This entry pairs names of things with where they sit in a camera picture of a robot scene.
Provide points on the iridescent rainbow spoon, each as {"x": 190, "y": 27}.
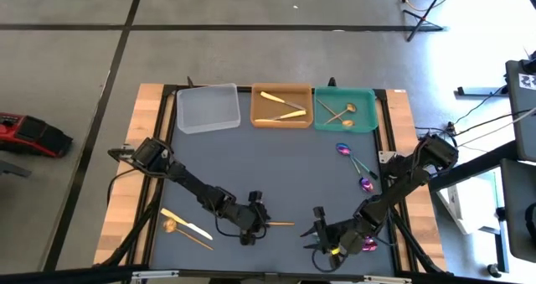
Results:
{"x": 370, "y": 244}
{"x": 367, "y": 185}
{"x": 343, "y": 149}

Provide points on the orange plastic bin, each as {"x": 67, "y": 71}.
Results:
{"x": 268, "y": 110}

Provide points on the black equipment case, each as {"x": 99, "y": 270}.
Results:
{"x": 523, "y": 120}

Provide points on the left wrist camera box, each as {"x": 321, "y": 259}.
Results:
{"x": 255, "y": 196}

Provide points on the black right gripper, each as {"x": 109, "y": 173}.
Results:
{"x": 343, "y": 238}

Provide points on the wooden table side board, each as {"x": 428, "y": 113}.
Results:
{"x": 144, "y": 108}
{"x": 398, "y": 116}

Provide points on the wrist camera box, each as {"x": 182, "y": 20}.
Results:
{"x": 255, "y": 196}
{"x": 319, "y": 216}

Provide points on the grey flat object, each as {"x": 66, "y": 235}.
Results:
{"x": 12, "y": 166}

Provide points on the black aluminium table frame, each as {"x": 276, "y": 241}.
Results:
{"x": 84, "y": 274}

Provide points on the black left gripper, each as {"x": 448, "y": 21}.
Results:
{"x": 247, "y": 221}

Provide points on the black diagonal beam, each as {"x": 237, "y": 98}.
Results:
{"x": 473, "y": 164}

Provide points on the black equipment floor stand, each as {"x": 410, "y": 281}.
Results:
{"x": 423, "y": 20}

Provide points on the teal plastic bin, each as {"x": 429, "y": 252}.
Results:
{"x": 364, "y": 99}

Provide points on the white box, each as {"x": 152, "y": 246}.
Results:
{"x": 469, "y": 204}

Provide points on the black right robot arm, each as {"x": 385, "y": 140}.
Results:
{"x": 402, "y": 183}

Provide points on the silver frame bracket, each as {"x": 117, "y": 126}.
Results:
{"x": 387, "y": 279}
{"x": 155, "y": 274}

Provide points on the red and black case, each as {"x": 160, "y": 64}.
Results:
{"x": 25, "y": 133}

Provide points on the white corner bracket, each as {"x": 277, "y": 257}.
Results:
{"x": 387, "y": 157}

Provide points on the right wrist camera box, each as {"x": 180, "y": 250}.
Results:
{"x": 319, "y": 216}

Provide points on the black stand base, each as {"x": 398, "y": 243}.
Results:
{"x": 473, "y": 93}

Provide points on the clear plastic bin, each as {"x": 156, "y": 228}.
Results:
{"x": 209, "y": 108}

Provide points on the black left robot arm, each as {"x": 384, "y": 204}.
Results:
{"x": 197, "y": 187}

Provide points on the gold spoon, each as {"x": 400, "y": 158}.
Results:
{"x": 351, "y": 107}
{"x": 348, "y": 123}
{"x": 169, "y": 225}
{"x": 282, "y": 223}

